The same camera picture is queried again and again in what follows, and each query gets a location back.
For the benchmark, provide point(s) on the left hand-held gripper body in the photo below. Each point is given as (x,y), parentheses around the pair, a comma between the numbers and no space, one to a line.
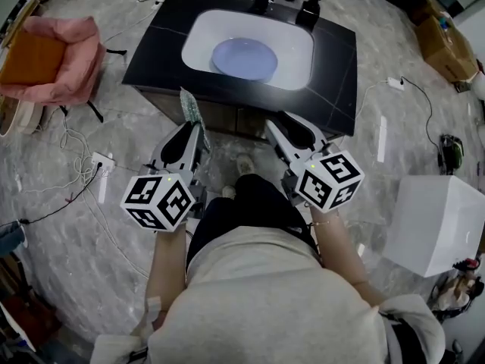
(159,203)

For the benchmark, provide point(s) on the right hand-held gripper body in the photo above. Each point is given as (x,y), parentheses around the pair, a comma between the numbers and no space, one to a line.
(329,180)

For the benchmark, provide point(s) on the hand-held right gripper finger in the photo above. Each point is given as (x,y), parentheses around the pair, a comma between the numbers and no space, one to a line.
(295,131)
(278,155)

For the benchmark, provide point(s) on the green scouring sponge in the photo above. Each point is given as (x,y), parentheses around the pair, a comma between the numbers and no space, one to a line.
(191,108)

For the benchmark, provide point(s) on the large blue plate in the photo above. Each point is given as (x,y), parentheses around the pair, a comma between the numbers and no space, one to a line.
(244,59)

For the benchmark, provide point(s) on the person's left forearm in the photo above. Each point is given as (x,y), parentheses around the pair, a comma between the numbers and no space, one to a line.
(166,267)

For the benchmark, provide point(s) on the person's right forearm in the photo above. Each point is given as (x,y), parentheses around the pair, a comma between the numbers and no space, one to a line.
(341,252)

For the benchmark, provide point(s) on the person's right white shoe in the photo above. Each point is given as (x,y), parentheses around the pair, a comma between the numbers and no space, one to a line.
(245,164)

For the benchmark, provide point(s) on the person's black trousers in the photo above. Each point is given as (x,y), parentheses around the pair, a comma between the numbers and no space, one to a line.
(250,207)

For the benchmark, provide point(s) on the square white power strip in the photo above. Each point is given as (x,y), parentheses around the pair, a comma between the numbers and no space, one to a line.
(103,160)

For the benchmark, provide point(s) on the dark vanity cabinet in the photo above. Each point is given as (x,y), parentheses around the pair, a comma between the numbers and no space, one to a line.
(333,70)

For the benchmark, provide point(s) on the white sink basin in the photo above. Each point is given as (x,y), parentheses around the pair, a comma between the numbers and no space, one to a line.
(295,44)

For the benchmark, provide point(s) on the white ceramic tub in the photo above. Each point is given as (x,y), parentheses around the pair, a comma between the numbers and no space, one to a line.
(435,222)

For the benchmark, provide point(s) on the black soap dispenser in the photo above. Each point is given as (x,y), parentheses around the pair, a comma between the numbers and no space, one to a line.
(307,11)

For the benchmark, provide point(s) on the green black device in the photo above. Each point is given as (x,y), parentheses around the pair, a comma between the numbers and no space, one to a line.
(452,152)

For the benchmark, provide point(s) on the pink armchair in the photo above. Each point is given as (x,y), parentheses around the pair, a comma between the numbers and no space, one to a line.
(79,59)

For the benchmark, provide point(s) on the person's grey sweatshirt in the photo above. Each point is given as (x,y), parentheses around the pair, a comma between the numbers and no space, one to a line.
(265,309)

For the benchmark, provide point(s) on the blue denim garment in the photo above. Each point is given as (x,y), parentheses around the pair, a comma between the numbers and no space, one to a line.
(11,235)

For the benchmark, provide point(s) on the beige round basket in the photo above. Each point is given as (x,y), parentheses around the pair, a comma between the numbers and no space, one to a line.
(19,116)

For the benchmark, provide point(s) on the cluttered black shelf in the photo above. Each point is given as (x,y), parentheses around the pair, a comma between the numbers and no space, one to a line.
(454,290)

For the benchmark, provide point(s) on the cardboard box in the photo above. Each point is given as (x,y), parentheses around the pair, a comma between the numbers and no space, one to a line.
(443,51)

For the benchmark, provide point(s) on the orange cushion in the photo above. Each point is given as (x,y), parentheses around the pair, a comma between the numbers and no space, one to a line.
(30,57)

